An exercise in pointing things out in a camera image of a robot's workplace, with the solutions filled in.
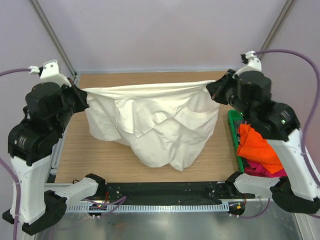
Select left aluminium corner post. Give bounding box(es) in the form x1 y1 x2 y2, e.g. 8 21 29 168
28 0 77 78

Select aluminium front frame rail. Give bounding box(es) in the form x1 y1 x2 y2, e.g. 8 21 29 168
44 180 276 204

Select cream white t shirt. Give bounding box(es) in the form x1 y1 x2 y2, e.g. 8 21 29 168
85 80 220 171

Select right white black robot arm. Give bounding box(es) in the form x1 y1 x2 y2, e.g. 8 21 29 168
206 51 320 218

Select orange t shirt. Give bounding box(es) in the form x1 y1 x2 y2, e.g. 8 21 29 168
237 123 284 174

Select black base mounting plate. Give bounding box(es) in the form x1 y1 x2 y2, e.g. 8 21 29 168
82 181 256 201

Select aluminium corner post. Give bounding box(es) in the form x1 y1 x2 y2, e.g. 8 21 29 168
28 0 77 78
260 0 297 51

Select right aluminium corner post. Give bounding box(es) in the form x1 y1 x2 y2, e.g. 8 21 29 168
260 0 297 51

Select green plastic bin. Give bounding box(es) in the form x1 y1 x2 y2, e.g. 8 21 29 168
227 109 245 173

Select magenta t shirt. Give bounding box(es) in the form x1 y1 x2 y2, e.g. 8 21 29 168
244 159 287 178

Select white slotted cable duct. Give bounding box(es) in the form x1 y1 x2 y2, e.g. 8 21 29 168
66 202 229 214

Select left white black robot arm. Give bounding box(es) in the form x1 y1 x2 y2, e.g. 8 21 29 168
2 59 106 240

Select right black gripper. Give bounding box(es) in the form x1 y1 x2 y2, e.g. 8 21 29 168
207 69 253 121

